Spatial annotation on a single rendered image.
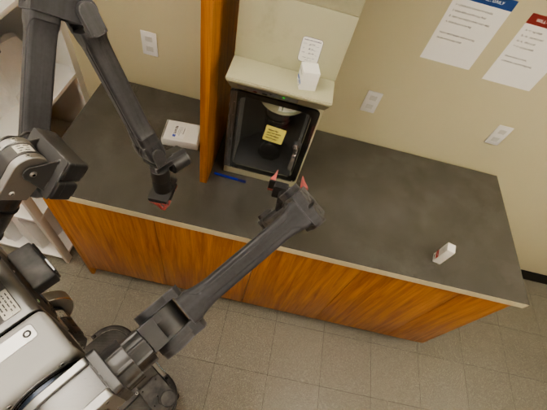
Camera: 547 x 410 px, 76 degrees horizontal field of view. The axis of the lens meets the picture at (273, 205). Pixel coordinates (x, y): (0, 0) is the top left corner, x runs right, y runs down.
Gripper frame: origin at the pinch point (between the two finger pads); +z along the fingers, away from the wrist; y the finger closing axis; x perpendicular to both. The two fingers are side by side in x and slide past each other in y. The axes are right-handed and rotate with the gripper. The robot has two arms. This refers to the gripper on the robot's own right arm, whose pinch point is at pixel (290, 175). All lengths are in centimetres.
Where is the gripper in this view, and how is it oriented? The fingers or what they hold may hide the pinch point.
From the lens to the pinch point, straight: 133.4
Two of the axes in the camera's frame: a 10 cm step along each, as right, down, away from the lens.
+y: -9.7, -2.4, -0.5
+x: -1.7, 5.3, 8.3
